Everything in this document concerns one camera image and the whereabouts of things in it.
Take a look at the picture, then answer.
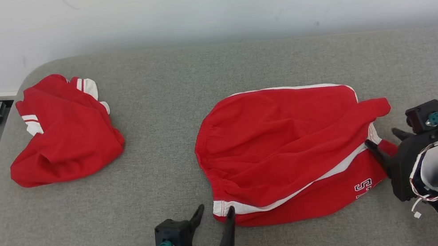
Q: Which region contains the red Bulls 23 jersey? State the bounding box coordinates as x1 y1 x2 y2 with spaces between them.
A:
0 64 130 191

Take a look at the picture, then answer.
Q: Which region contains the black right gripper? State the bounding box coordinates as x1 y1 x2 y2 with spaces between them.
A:
363 120 438 207

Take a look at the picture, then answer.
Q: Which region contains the red shorts white trim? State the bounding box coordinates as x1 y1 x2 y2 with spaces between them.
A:
186 67 408 237

